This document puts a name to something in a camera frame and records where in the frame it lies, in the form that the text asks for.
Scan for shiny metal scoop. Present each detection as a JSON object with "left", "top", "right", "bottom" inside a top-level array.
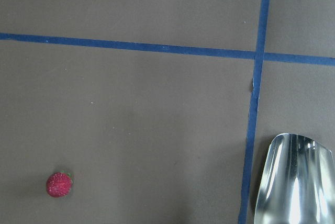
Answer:
[{"left": 254, "top": 133, "right": 334, "bottom": 223}]

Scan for red strawberry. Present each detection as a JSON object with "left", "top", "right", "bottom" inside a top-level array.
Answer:
[{"left": 46, "top": 171, "right": 73, "bottom": 198}]

